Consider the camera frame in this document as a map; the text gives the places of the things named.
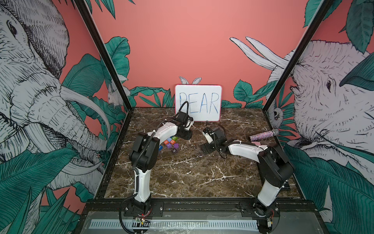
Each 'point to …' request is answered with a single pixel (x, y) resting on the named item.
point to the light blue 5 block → (169, 139)
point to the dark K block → (175, 150)
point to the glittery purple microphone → (274, 132)
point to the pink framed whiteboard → (205, 101)
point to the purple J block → (169, 145)
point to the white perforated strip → (175, 224)
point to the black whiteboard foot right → (207, 122)
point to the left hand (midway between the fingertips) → (190, 133)
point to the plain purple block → (176, 145)
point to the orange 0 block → (173, 142)
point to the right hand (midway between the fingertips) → (205, 142)
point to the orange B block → (166, 142)
